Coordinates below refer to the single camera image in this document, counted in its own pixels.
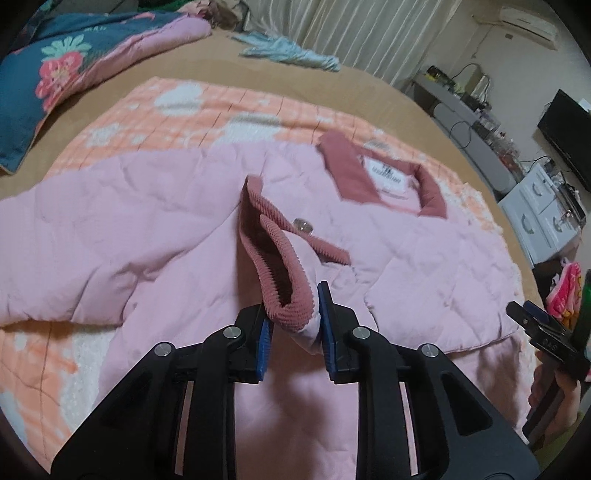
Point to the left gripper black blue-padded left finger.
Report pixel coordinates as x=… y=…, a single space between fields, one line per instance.
x=172 y=416

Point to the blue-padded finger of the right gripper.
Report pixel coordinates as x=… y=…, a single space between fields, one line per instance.
x=535 y=321

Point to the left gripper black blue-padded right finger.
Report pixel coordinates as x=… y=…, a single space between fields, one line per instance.
x=420 y=417

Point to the pink quilted jacket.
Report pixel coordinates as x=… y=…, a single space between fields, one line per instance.
x=171 y=245

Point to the pile of clothes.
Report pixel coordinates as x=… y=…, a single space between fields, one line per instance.
x=236 y=8

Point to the person's hand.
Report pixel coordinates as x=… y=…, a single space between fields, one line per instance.
x=567 y=413

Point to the pink yellow cartoon cloth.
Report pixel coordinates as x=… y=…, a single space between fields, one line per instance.
x=564 y=300

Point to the white drawer cabinet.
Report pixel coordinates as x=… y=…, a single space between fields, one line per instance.
x=544 y=224

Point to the black flat television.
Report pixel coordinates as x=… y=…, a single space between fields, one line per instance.
x=566 y=125

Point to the white air conditioner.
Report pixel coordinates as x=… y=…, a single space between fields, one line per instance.
x=530 y=25

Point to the cream striped curtain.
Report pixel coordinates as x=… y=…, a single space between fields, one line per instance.
x=387 y=39

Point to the tan bed sheet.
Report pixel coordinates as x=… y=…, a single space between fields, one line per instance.
x=215 y=60

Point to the blue floral quilt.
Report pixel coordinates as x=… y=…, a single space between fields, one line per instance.
x=71 y=53

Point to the light blue garment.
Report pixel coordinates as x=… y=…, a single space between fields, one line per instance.
x=279 y=49

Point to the grey wall desk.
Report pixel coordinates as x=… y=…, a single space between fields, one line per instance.
x=458 y=122

